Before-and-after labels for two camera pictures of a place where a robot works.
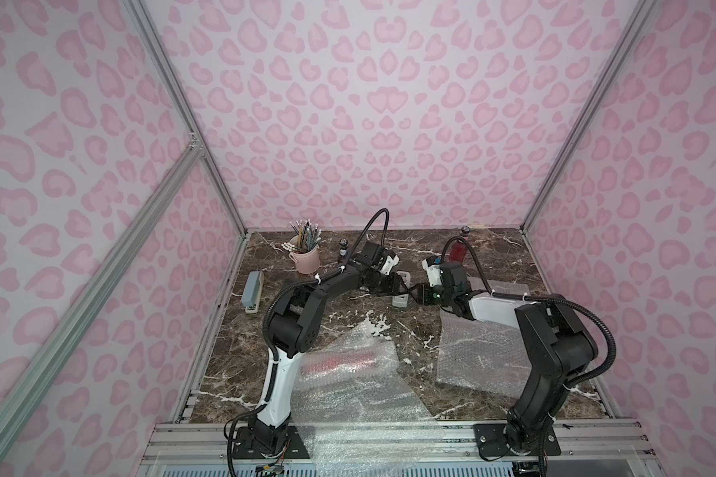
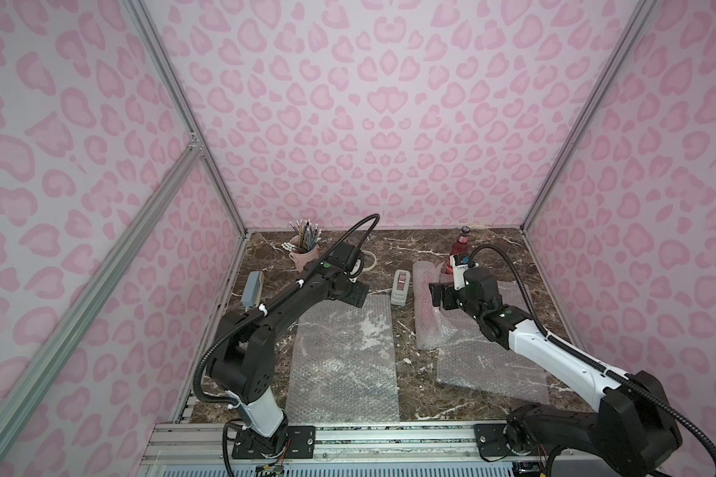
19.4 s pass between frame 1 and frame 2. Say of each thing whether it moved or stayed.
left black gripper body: moved
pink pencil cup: stayed
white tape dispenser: stayed
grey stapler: stayed
